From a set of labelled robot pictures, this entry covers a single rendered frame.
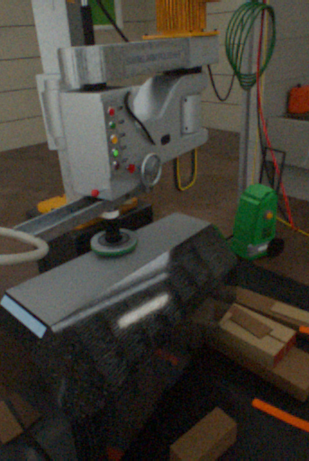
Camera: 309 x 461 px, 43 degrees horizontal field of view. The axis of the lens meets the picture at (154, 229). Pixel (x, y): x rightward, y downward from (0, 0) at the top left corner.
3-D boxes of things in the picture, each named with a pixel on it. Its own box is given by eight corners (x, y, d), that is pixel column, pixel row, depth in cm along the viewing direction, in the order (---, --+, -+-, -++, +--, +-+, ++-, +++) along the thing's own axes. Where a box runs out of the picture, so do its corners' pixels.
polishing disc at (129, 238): (145, 240, 179) (145, 239, 179) (106, 257, 168) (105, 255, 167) (120, 226, 194) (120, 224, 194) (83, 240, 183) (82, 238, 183)
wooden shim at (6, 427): (-15, 412, 201) (-16, 411, 201) (4, 402, 207) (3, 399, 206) (4, 446, 184) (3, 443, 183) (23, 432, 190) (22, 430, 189)
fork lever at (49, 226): (124, 184, 195) (124, 174, 193) (157, 190, 185) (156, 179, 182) (9, 237, 144) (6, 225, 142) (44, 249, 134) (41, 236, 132)
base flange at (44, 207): (35, 209, 254) (33, 203, 252) (96, 188, 283) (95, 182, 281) (77, 230, 221) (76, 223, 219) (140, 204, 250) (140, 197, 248)
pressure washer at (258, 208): (255, 238, 355) (261, 144, 316) (284, 254, 327) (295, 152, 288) (224, 248, 341) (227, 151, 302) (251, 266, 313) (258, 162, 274)
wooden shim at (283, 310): (270, 311, 247) (270, 310, 247) (276, 303, 254) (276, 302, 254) (310, 326, 233) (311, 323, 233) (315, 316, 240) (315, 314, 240)
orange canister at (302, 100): (282, 116, 430) (285, 84, 415) (306, 109, 457) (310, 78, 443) (300, 118, 414) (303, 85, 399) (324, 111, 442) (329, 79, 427)
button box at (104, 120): (118, 171, 158) (111, 98, 145) (123, 172, 156) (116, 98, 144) (105, 177, 152) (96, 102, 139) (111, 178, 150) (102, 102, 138)
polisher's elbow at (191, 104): (162, 133, 206) (160, 94, 198) (171, 126, 223) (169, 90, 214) (197, 133, 201) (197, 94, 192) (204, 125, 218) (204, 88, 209)
